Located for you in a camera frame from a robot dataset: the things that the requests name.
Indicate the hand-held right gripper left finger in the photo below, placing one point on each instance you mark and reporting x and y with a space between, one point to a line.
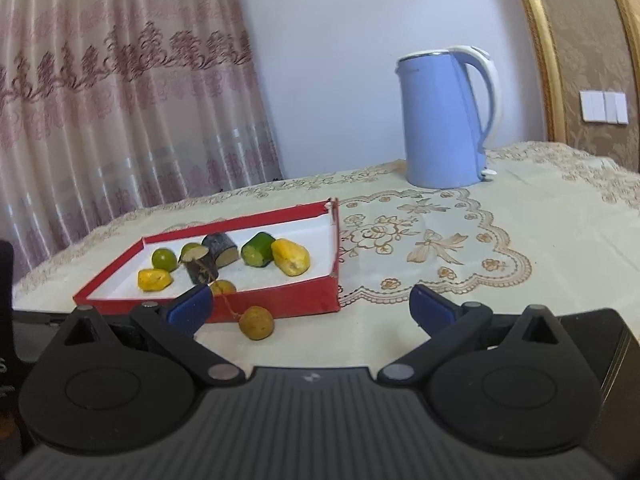
190 306

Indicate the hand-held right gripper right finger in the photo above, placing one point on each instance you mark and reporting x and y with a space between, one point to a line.
431 308

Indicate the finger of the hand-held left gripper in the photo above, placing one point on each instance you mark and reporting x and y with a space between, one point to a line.
40 332

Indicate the dark purple sugarcane piece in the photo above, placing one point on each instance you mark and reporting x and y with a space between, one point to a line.
217 246
202 271

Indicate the brown longan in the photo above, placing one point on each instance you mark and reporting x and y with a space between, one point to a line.
256 322
224 287

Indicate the green lime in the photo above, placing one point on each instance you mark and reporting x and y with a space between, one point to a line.
190 249
162 259

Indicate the green cucumber piece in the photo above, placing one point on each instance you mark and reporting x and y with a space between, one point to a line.
256 249

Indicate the red cardboard box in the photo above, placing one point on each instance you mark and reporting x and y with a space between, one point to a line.
300 240

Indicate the yellow fruit piece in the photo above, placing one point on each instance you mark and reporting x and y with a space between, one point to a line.
290 257
154 280

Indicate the smartphone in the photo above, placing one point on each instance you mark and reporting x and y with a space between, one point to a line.
607 350

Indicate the blue electric kettle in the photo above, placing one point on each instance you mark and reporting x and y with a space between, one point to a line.
440 120

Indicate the pink patterned curtain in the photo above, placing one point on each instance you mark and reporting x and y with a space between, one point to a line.
125 85

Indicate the white wall switch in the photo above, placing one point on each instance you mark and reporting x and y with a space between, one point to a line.
602 106

